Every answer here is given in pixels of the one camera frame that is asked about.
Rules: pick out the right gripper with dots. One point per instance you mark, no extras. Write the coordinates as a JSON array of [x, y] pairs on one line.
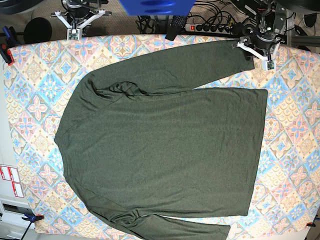
[[77, 16]]

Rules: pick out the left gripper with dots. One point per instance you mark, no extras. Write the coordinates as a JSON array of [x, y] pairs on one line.
[[259, 47]]

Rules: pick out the dark green long-sleeve shirt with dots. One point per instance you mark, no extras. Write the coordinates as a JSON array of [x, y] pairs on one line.
[[147, 147]]

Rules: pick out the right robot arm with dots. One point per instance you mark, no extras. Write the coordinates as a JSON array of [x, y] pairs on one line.
[[94, 3]]

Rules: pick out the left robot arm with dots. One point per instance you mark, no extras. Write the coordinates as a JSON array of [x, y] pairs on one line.
[[262, 30]]

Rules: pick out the black round stand base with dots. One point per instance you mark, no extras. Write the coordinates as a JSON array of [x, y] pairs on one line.
[[38, 30]]

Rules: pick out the blue plastic box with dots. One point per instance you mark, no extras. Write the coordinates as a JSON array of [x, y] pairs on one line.
[[157, 7]]

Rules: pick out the colourful patterned tablecloth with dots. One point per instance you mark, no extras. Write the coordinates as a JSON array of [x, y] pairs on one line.
[[40, 82]]

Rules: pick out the blue clamp upper left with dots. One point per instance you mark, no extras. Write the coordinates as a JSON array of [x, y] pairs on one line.
[[5, 51]]

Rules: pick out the blue clamp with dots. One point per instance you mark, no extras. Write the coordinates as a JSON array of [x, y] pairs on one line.
[[5, 51], [31, 218]]

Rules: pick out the white power strip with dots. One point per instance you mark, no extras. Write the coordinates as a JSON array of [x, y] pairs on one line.
[[207, 28]]

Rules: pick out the black remote control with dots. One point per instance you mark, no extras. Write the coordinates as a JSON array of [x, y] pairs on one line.
[[177, 24]]

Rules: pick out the red white labels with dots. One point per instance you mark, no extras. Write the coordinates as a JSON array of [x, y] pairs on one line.
[[10, 183]]

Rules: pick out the orange clamp lower right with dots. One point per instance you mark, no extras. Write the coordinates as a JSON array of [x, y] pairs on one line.
[[311, 224]]

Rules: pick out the blue clamp lower left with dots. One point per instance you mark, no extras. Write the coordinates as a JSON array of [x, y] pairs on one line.
[[31, 218]]

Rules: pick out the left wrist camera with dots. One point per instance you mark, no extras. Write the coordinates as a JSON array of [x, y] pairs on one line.
[[268, 65]]

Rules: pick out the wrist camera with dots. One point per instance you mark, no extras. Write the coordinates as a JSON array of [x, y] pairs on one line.
[[73, 34], [268, 65]]

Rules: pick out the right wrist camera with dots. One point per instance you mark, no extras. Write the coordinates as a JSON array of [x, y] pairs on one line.
[[73, 34]]

